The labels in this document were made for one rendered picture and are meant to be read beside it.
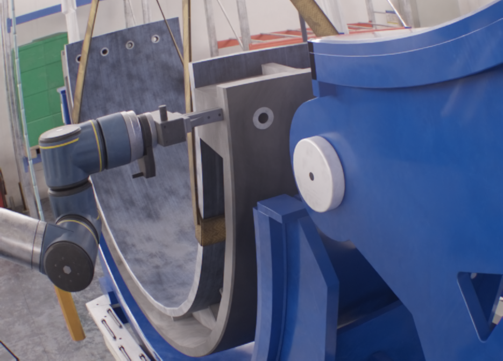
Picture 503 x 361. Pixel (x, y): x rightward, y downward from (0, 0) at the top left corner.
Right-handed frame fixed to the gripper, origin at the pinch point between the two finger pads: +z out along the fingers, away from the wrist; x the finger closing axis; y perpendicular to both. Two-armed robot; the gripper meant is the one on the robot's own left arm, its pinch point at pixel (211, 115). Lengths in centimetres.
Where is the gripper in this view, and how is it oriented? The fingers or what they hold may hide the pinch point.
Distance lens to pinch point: 145.2
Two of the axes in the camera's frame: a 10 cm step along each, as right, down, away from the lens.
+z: 9.0, -2.4, 3.7
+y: -1.3, -9.4, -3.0
